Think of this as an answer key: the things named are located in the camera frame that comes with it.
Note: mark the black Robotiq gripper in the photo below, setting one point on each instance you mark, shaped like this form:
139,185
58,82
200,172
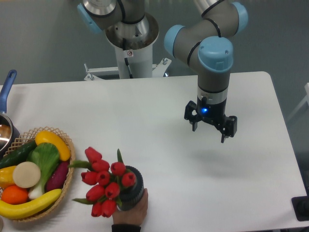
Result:
213,114

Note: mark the dark grey ribbed vase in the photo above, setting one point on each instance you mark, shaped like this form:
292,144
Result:
132,195

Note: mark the red tulip bouquet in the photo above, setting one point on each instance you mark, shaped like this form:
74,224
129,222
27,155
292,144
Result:
107,181

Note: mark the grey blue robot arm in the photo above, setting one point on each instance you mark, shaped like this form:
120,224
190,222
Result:
205,48

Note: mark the dark sleeve forearm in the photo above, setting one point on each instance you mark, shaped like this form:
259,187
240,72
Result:
125,228

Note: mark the person's hand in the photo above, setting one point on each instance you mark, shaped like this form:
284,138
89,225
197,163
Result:
134,216

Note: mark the black device at table edge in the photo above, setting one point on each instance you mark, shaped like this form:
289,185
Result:
301,207

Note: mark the purple sweet potato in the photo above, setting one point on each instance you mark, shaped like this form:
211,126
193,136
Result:
58,178

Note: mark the green bok choy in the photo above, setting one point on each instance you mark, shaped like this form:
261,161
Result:
46,157

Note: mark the woven wicker basket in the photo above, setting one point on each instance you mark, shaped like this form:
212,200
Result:
29,137

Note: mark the beige round disc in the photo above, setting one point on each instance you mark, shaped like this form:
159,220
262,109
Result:
26,174

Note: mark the green cucumber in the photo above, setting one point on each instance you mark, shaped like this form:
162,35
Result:
18,155

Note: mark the orange fruit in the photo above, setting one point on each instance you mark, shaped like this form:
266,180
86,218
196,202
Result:
15,195

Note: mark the yellow bell pepper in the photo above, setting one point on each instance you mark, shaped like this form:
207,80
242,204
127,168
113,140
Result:
6,177

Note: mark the yellow banana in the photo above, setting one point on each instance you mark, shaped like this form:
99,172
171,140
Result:
28,209

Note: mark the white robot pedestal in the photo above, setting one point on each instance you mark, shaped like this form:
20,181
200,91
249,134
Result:
133,46

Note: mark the white frame at right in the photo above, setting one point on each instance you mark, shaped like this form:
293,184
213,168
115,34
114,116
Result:
301,108

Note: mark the blue handled saucepan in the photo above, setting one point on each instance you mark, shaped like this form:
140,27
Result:
8,132

